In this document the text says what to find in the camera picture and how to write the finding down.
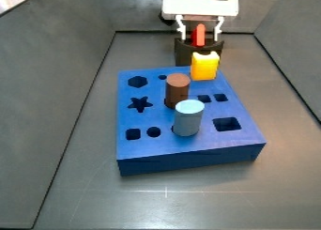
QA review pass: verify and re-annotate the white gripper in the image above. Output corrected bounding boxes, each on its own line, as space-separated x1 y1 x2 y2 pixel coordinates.
162 0 240 41

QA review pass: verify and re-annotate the red square-circle peg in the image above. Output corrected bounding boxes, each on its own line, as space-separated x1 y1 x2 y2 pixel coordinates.
190 23 206 47

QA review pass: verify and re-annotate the black curved fixture stand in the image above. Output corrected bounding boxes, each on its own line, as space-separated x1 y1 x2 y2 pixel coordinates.
173 37 226 68

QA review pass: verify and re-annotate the yellow arch block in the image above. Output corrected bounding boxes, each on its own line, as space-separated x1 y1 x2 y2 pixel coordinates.
190 51 220 81

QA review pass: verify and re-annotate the brown cylinder peg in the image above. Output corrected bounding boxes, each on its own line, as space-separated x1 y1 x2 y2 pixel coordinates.
165 73 192 109

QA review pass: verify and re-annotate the light blue cylinder peg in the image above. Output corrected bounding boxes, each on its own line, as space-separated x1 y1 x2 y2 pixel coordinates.
173 100 205 136

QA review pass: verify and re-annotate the blue shape-sorter block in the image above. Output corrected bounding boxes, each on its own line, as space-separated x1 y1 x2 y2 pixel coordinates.
117 67 267 176

